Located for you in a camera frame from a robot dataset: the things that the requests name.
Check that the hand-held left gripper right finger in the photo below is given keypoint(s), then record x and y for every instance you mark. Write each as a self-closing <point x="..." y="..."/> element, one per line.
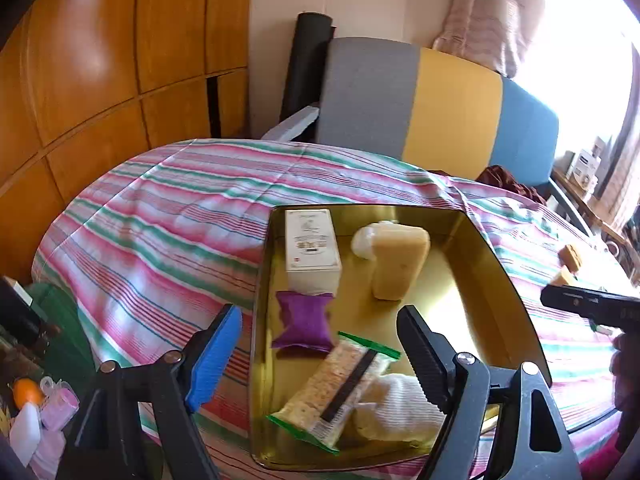
<point x="425" y="355"/>

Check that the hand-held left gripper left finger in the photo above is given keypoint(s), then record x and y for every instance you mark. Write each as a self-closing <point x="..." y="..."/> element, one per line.
<point x="215" y="360"/>

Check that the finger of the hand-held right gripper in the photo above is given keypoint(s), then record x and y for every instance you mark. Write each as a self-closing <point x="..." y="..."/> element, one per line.
<point x="575" y="302"/>

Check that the small yellow sponge block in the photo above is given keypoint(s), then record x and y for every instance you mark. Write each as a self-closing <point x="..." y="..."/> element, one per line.
<point x="564" y="276"/>

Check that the notched yellow sponge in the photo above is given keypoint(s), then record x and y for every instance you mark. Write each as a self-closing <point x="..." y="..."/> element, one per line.
<point x="569" y="253"/>

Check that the white sock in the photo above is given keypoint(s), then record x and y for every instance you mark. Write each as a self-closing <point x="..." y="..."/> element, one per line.
<point x="395" y="405"/>

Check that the gold tin box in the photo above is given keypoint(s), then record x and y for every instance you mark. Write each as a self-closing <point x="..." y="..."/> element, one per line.
<point x="450" y="285"/>

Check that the tall yellow sponge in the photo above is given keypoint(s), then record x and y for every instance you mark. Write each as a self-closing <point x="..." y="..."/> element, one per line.
<point x="400" y="265"/>

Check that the purple packet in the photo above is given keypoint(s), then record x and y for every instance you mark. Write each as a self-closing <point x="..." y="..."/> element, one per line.
<point x="302" y="322"/>

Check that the green-edged snack packet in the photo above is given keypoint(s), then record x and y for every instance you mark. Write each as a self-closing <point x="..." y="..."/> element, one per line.
<point x="330" y="390"/>

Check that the white cardboard box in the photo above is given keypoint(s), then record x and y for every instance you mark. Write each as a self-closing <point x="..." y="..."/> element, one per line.
<point x="311" y="250"/>

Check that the person's right hand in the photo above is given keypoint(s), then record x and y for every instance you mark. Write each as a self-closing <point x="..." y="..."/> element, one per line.
<point x="626" y="370"/>

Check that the wooden side desk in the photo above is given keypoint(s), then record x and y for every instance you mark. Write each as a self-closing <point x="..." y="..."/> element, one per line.
<point x="580" y="205"/>

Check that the striped brown curtain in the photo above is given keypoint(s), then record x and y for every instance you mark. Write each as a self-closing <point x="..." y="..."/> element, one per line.
<point x="627" y="185"/>

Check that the striped tablecloth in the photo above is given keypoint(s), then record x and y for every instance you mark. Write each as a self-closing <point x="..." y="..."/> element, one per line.
<point x="175" y="235"/>

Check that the white boxes on desk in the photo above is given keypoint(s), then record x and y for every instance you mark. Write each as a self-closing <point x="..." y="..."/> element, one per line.
<point x="585" y="167"/>

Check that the dark red cloth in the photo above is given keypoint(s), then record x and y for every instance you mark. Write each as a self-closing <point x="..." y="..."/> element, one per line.
<point x="510" y="182"/>

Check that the green cloth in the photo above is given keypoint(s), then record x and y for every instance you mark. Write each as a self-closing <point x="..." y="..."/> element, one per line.
<point x="62" y="325"/>

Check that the pink plastic container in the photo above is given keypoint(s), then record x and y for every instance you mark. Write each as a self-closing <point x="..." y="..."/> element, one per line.
<point x="60" y="402"/>

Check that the person's red clothing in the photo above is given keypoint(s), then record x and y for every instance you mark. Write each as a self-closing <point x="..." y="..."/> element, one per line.
<point x="607" y="462"/>

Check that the orange ball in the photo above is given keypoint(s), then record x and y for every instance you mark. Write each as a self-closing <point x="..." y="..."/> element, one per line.
<point x="27" y="392"/>

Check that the black box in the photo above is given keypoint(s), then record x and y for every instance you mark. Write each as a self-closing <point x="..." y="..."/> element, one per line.
<point x="20" y="310"/>

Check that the white plastic bottle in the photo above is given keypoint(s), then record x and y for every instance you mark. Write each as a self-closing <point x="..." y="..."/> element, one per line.
<point x="25" y="432"/>

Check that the grey yellow blue chair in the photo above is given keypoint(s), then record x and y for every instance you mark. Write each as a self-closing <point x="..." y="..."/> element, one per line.
<point x="460" y="105"/>

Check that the pink patterned curtain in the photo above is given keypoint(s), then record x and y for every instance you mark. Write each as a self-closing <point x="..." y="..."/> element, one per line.
<point x="490" y="15"/>

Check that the black rolled mat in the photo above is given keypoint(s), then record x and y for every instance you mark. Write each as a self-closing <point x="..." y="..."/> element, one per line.
<point x="305" y="65"/>

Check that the wooden wardrobe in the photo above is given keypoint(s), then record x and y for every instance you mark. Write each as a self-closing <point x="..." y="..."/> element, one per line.
<point x="100" y="60"/>

